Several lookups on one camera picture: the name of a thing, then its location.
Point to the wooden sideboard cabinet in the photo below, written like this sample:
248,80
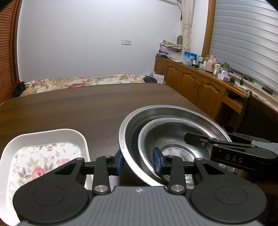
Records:
236,109

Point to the pile of folded fabrics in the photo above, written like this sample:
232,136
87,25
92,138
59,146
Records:
167,47

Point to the blue box on sideboard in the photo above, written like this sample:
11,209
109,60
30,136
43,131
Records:
188,58

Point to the floral bed quilt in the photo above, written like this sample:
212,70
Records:
44,85

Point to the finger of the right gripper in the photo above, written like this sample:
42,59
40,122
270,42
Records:
245,139
202,141

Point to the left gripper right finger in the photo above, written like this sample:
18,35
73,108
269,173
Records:
176,168

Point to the dark clothes on bed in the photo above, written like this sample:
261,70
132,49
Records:
19,88

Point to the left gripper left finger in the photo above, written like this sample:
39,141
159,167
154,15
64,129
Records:
101,169

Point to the white wall switch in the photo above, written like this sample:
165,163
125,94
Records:
126,42

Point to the pink bottle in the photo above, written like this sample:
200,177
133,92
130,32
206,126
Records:
210,64

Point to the large steel bowl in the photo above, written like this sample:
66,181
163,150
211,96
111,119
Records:
130,129

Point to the steel bowl back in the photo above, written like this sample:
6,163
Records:
167,134

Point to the cream curtain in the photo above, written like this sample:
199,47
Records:
187,11

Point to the white paper box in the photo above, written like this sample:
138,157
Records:
159,78

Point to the pink tissue box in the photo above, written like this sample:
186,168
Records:
223,76

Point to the floral tray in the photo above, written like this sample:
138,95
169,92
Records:
29,156

